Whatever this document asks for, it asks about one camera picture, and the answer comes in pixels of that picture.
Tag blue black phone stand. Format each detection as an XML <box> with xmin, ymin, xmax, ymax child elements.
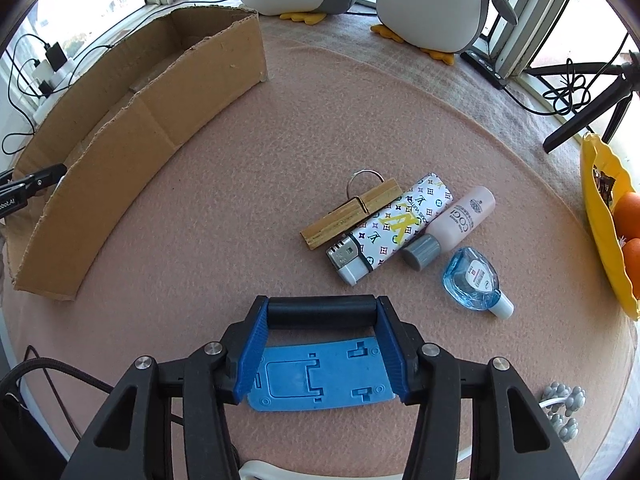
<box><xmin>243</xmin><ymin>296</ymin><xmax>395</xmax><ymax>412</ymax></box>

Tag patterned white lighter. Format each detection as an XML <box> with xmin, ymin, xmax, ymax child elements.
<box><xmin>326</xmin><ymin>172</ymin><xmax>454</xmax><ymax>286</ymax></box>

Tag pink bottle grey cap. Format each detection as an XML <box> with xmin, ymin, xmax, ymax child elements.
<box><xmin>401</xmin><ymin>186</ymin><xmax>496</xmax><ymax>271</ymax></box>

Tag blue correction tape dispenser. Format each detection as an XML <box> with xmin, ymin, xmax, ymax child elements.
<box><xmin>442</xmin><ymin>246</ymin><xmax>514</xmax><ymax>320</ymax></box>

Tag white power strip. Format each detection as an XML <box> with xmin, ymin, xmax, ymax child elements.
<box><xmin>32</xmin><ymin>58</ymin><xmax>77</xmax><ymax>126</ymax></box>

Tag black power bank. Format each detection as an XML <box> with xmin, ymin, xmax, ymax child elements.
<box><xmin>44</xmin><ymin>42</ymin><xmax>68</xmax><ymax>72</ymax></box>

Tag open cardboard box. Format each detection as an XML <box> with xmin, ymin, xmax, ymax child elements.
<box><xmin>4</xmin><ymin>6</ymin><xmax>267</xmax><ymax>300</ymax></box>

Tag orange fruit right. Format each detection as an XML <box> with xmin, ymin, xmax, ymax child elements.
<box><xmin>622</xmin><ymin>238</ymin><xmax>640</xmax><ymax>300</ymax></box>

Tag wrapped candies in bowl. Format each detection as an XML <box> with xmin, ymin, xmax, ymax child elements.
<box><xmin>592</xmin><ymin>166</ymin><xmax>616</xmax><ymax>209</ymax></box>

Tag yellow fruit bowl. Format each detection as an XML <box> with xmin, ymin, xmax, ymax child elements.
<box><xmin>580</xmin><ymin>133</ymin><xmax>639</xmax><ymax>321</ymax></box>

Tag small plush penguin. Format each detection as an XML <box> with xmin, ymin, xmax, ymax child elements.
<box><xmin>370</xmin><ymin>0</ymin><xmax>518</xmax><ymax>66</ymax></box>

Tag black tripod stand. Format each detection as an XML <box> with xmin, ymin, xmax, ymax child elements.
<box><xmin>525</xmin><ymin>52</ymin><xmax>639</xmax><ymax>154</ymax></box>

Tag wooden clip with ring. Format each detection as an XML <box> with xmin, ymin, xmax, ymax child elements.
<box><xmin>300</xmin><ymin>168</ymin><xmax>404</xmax><ymax>250</ymax></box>

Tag black cable on mat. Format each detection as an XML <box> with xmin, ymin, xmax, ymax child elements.
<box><xmin>0</xmin><ymin>0</ymin><xmax>241</xmax><ymax>156</ymax></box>

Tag black inline cable controller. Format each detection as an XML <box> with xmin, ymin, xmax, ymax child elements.
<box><xmin>460</xmin><ymin>49</ymin><xmax>506</xmax><ymax>90</ymax></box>

